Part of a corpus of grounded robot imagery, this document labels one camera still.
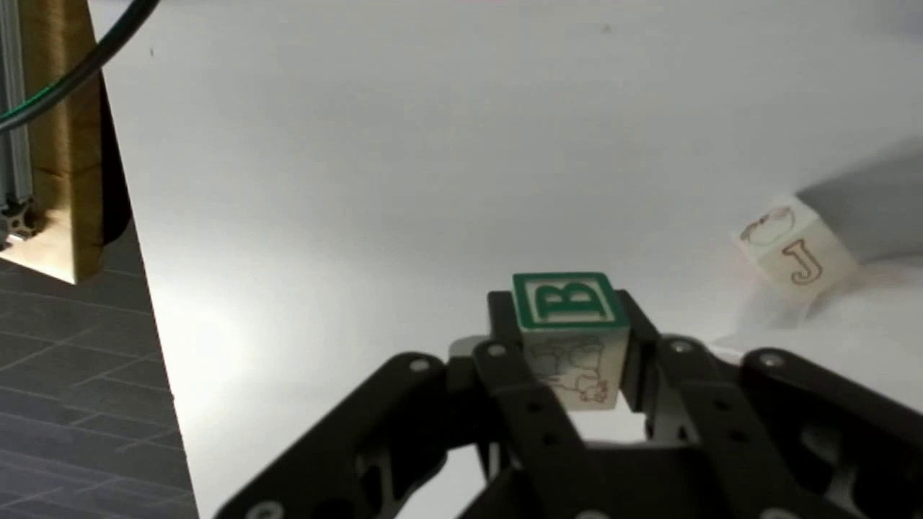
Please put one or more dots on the red letter J wooden block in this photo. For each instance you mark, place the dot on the red letter J wooden block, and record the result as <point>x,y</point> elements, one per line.
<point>796,256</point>

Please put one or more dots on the green letter B wooden block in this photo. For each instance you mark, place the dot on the green letter B wooden block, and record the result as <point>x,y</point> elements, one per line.
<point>565,307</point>

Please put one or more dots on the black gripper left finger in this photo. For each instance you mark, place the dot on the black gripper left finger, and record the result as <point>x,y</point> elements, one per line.
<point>414,423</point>

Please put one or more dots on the wooden cabinet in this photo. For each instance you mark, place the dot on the wooden cabinet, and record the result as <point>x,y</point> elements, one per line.
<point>69,146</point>

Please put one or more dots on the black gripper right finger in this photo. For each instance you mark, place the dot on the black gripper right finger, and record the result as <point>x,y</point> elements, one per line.
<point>769,423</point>

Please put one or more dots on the aluminium frame profile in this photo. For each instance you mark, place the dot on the aluminium frame profile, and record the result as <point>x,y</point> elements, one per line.
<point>14,146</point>

